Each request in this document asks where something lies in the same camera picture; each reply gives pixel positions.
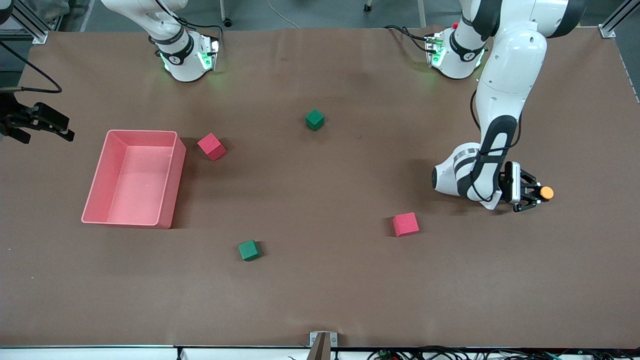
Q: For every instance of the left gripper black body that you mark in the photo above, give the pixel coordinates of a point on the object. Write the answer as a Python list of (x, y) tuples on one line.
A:
[(526, 192)]

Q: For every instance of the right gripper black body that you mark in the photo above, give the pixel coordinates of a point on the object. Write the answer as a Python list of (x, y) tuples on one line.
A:
[(11, 119)]

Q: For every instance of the orange round button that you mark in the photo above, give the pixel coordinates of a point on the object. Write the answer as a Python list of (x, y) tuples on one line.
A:
[(547, 193)]

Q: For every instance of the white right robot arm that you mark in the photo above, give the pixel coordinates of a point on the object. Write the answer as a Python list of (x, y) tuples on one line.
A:
[(180, 55)]

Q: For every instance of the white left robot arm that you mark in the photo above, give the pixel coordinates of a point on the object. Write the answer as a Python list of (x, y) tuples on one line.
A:
[(510, 65)]

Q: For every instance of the pink plastic bin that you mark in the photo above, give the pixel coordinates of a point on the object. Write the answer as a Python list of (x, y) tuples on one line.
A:
[(145, 175)]

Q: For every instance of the grey cloth bundle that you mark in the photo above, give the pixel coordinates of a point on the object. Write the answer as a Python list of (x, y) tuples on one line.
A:
[(50, 7)]

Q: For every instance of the pink foam cube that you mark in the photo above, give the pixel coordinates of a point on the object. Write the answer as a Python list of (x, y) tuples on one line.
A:
[(405, 224), (212, 147)]

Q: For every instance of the chair leg with caster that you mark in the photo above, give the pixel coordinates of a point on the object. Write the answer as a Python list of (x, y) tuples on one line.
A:
[(226, 22)]

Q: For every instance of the green foam cube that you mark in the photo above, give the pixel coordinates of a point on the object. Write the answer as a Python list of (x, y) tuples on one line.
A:
[(248, 250), (314, 120)]

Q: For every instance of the black chair caster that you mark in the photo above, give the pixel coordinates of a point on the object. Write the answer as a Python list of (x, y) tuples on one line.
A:
[(368, 6)]

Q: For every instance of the aluminium frame post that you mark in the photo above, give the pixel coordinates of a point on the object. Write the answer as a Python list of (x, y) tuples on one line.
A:
[(39, 36), (607, 31)]

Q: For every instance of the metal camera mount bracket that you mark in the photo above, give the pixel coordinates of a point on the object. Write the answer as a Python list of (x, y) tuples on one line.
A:
[(323, 345)]

